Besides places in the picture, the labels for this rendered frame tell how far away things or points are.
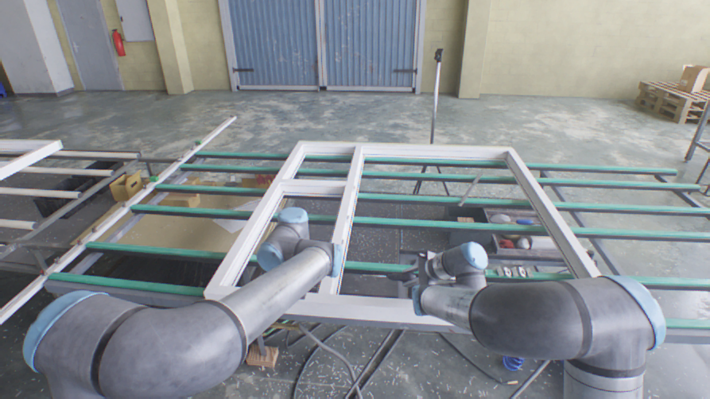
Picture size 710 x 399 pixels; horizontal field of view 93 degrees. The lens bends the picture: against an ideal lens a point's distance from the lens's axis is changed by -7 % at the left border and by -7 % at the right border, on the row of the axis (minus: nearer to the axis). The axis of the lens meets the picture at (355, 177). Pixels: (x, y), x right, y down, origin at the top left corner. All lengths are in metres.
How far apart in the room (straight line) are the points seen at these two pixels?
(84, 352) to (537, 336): 0.59
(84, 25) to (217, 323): 9.66
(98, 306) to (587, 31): 8.17
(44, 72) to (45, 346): 9.87
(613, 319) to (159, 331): 0.61
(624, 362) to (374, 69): 7.12
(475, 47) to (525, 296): 6.75
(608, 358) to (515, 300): 0.15
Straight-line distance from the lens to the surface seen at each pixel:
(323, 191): 2.03
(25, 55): 10.60
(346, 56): 7.53
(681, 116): 7.80
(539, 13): 7.88
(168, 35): 8.40
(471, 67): 7.29
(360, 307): 1.31
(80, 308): 0.59
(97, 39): 9.91
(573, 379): 0.71
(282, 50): 7.80
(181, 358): 0.52
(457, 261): 1.19
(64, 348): 0.58
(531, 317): 0.60
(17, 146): 3.88
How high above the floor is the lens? 1.90
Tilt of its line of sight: 28 degrees down
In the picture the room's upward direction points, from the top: 1 degrees counter-clockwise
